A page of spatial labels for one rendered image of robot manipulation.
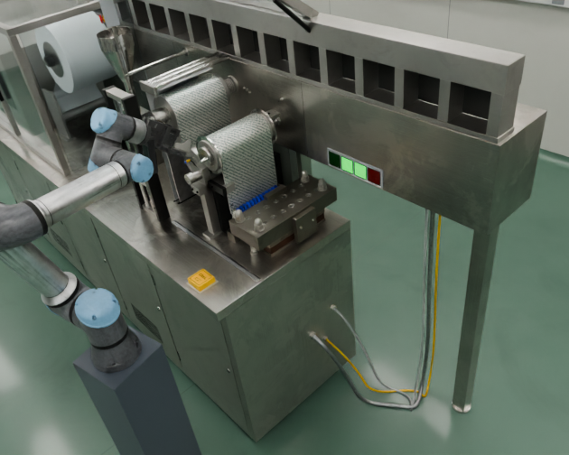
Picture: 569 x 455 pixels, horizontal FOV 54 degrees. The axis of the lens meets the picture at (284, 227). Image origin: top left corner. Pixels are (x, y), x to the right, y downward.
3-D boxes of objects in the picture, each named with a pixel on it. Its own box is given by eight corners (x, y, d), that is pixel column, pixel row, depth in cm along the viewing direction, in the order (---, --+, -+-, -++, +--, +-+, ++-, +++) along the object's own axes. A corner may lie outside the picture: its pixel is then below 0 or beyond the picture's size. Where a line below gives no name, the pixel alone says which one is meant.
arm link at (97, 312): (105, 353, 162) (90, 320, 154) (76, 335, 169) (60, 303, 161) (135, 326, 170) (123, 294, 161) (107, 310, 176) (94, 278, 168)
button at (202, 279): (188, 283, 197) (187, 278, 196) (204, 273, 201) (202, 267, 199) (200, 292, 193) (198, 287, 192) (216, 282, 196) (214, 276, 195)
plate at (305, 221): (294, 241, 208) (292, 218, 201) (313, 228, 213) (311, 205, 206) (299, 244, 206) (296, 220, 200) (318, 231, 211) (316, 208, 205)
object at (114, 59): (131, 164, 270) (94, 48, 235) (155, 153, 277) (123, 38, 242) (146, 174, 261) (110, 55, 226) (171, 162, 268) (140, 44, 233)
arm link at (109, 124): (85, 131, 163) (93, 103, 163) (116, 141, 172) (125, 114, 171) (98, 135, 158) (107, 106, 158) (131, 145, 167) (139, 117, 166)
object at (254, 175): (230, 213, 208) (221, 171, 196) (276, 185, 219) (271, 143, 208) (231, 213, 207) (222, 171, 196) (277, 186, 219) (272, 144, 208)
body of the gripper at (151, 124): (182, 131, 179) (153, 120, 169) (173, 156, 180) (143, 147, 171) (170, 125, 183) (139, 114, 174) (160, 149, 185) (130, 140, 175)
